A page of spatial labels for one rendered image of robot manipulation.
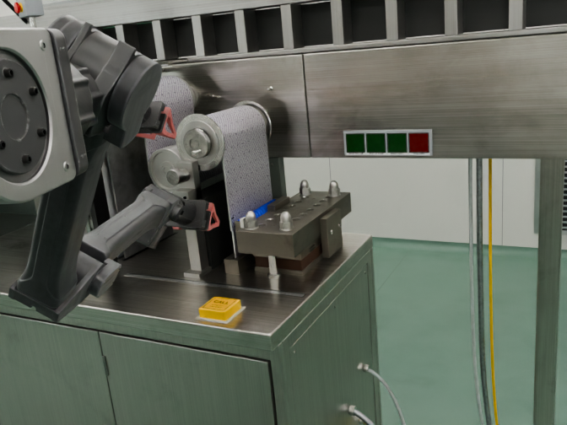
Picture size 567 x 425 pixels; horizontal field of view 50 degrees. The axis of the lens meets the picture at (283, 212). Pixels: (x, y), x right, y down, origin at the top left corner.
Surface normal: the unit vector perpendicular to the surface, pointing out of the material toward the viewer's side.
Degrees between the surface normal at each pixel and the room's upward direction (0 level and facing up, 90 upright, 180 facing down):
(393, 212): 90
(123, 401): 90
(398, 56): 90
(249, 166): 90
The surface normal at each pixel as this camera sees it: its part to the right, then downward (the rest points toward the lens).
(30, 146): 0.98, -0.04
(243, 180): 0.89, 0.04
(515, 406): -0.09, -0.96
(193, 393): -0.44, 0.29
